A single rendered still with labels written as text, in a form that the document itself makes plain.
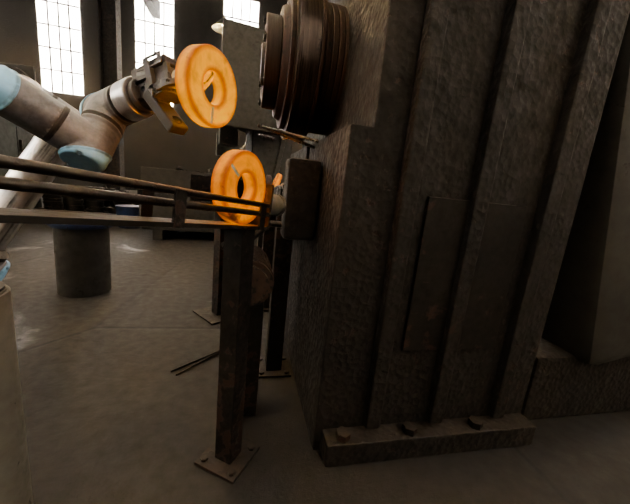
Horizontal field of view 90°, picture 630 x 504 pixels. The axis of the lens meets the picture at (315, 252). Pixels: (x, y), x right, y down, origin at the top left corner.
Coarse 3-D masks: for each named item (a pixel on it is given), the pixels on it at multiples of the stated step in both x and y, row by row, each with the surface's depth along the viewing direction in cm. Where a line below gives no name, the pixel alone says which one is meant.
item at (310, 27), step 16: (304, 0) 86; (320, 0) 89; (304, 16) 86; (320, 16) 88; (304, 32) 87; (320, 32) 88; (304, 48) 88; (320, 48) 88; (304, 64) 89; (304, 80) 91; (304, 96) 94; (288, 112) 101; (304, 112) 98; (288, 128) 103; (304, 128) 105
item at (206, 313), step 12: (192, 180) 158; (204, 180) 162; (240, 180) 148; (240, 192) 150; (216, 216) 157; (216, 240) 159; (216, 252) 160; (216, 264) 161; (216, 276) 162; (216, 288) 163; (216, 300) 164; (204, 312) 167; (216, 312) 165
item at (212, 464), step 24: (240, 240) 68; (240, 264) 69; (240, 288) 71; (240, 312) 72; (240, 336) 74; (240, 360) 76; (240, 384) 78; (240, 408) 80; (216, 432) 80; (240, 432) 82; (216, 456) 82; (240, 456) 83
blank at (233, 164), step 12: (228, 156) 62; (240, 156) 63; (252, 156) 67; (216, 168) 61; (228, 168) 61; (240, 168) 64; (252, 168) 68; (216, 180) 61; (228, 180) 61; (252, 180) 70; (264, 180) 73; (216, 192) 61; (228, 192) 62; (252, 192) 71; (264, 192) 74; (216, 204) 62; (228, 204) 62; (240, 204) 66; (228, 216) 64; (240, 216) 67; (252, 216) 71
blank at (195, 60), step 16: (192, 48) 60; (208, 48) 62; (176, 64) 60; (192, 64) 60; (208, 64) 63; (224, 64) 67; (176, 80) 60; (192, 80) 60; (224, 80) 68; (192, 96) 61; (224, 96) 69; (192, 112) 63; (208, 112) 66; (224, 112) 70
